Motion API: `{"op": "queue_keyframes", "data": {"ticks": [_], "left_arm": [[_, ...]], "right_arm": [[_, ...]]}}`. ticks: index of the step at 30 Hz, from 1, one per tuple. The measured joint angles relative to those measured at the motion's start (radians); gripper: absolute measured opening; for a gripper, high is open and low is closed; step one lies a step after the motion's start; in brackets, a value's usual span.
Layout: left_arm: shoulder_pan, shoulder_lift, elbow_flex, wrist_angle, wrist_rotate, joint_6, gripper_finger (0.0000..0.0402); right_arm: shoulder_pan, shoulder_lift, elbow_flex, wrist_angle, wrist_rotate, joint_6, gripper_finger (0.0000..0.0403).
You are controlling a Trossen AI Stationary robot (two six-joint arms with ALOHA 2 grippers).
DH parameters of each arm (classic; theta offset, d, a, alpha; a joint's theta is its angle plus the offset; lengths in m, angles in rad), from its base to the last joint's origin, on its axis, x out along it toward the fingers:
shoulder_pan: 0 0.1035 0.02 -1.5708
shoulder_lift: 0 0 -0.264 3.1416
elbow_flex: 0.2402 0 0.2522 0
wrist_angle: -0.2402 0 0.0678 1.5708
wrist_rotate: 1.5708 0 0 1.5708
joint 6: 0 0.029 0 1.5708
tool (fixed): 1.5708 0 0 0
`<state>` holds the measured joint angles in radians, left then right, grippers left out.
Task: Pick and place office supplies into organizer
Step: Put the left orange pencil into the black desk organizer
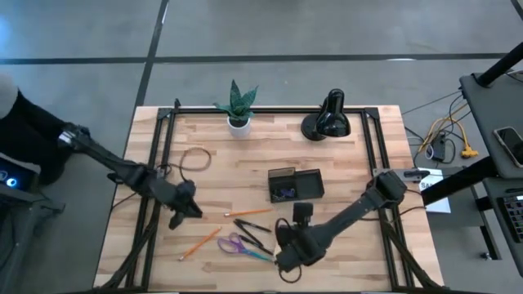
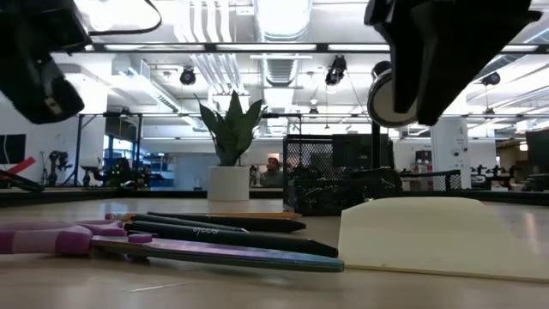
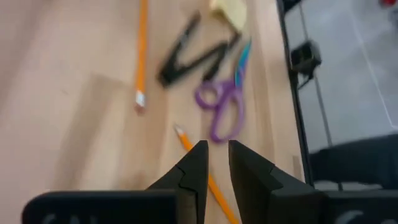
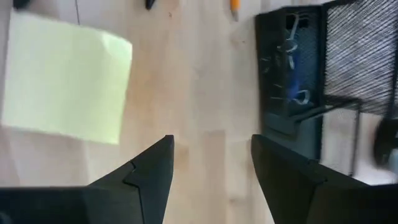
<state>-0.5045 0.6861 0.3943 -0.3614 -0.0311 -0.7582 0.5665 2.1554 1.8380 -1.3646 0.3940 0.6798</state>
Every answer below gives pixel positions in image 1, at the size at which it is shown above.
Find black pole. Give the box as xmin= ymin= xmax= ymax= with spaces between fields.
xmin=476 ymin=40 xmax=523 ymax=89

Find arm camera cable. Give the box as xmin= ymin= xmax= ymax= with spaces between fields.
xmin=275 ymin=218 xmax=304 ymax=284
xmin=178 ymin=146 xmax=212 ymax=183

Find dark metal cart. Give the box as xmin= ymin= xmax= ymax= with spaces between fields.
xmin=0 ymin=183 xmax=66 ymax=294

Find black mesh desk organizer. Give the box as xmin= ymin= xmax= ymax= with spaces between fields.
xmin=268 ymin=166 xmax=326 ymax=204

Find dark keyboard tray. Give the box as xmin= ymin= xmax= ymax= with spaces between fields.
xmin=481 ymin=177 xmax=523 ymax=278

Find black support beam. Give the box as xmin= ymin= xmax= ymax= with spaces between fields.
xmin=420 ymin=157 xmax=499 ymax=207

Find black desk lamp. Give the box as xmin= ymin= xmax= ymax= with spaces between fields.
xmin=300 ymin=88 xmax=351 ymax=142

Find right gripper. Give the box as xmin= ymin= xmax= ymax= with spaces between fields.
xmin=275 ymin=222 xmax=318 ymax=273

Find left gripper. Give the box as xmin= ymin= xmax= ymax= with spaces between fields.
xmin=168 ymin=180 xmax=204 ymax=230

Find smartphone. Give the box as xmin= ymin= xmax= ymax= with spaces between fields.
xmin=493 ymin=126 xmax=523 ymax=169

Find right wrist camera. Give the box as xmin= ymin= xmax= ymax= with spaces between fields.
xmin=293 ymin=201 xmax=314 ymax=225

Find grey side desk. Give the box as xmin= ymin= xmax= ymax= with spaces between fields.
xmin=459 ymin=69 xmax=523 ymax=180

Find white paper sheet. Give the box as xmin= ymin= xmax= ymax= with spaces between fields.
xmin=417 ymin=167 xmax=453 ymax=215

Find black power adapter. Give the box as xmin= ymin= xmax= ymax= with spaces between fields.
xmin=431 ymin=132 xmax=449 ymax=163

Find person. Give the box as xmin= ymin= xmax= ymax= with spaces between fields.
xmin=0 ymin=72 xmax=81 ymax=187

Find black keyboard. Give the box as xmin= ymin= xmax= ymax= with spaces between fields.
xmin=500 ymin=194 xmax=523 ymax=244

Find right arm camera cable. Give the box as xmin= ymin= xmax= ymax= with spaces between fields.
xmin=275 ymin=218 xmax=304 ymax=284

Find black aluminium table frame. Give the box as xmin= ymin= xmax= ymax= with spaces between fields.
xmin=96 ymin=97 xmax=441 ymax=293

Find yellow cable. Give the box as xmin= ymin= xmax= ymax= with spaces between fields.
xmin=418 ymin=116 xmax=480 ymax=160

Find purple handled scissors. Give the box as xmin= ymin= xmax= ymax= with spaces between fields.
xmin=217 ymin=232 xmax=274 ymax=263

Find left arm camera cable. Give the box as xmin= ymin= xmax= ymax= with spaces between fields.
xmin=178 ymin=146 xmax=212 ymax=183

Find black device with blue light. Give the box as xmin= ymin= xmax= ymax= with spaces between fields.
xmin=0 ymin=158 xmax=36 ymax=193

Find snake plant in white pot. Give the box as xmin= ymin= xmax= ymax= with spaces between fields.
xmin=212 ymin=79 xmax=259 ymax=139

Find grey mounting plate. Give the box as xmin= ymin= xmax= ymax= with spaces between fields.
xmin=372 ymin=167 xmax=430 ymax=183

